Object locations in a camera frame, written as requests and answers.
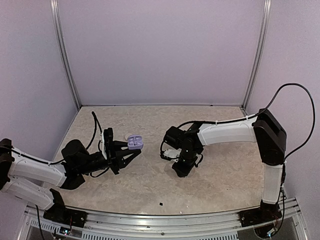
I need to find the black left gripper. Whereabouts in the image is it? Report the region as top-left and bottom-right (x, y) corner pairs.
(78, 140), (141, 175)

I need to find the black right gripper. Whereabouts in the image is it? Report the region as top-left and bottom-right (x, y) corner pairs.
(171, 148), (198, 178)

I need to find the purple round charging case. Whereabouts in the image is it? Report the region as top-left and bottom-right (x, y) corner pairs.
(127, 134), (144, 150)

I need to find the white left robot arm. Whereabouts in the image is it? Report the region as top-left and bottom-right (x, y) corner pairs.
(0, 138), (142, 223)

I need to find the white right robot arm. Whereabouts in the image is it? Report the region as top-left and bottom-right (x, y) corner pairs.
(159, 109), (287, 222)

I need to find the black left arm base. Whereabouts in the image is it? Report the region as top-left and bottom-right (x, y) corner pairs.
(43, 188), (88, 228)

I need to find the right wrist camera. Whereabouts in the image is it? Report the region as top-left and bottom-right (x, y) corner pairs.
(160, 149), (181, 161)

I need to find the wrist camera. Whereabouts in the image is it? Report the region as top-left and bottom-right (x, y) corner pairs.
(160, 149), (181, 161)
(101, 127), (114, 161)

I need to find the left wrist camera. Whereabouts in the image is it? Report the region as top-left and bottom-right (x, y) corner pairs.
(101, 127), (114, 161)

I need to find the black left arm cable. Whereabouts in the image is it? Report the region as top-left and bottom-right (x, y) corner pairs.
(0, 111), (105, 166)

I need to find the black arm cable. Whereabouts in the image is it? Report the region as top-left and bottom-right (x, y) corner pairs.
(0, 111), (105, 166)
(159, 83), (316, 161)

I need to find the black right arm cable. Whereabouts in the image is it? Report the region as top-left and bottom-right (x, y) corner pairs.
(159, 83), (316, 161)

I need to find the silver front aluminium rail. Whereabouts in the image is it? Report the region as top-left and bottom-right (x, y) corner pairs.
(23, 198), (305, 240)

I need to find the left silver frame post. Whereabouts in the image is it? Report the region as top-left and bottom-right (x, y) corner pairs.
(50, 0), (82, 111)

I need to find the silver frame post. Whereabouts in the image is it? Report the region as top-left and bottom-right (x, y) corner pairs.
(241, 0), (272, 112)
(50, 0), (82, 111)

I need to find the right silver frame post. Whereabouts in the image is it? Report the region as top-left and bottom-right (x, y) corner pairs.
(241, 0), (272, 112)

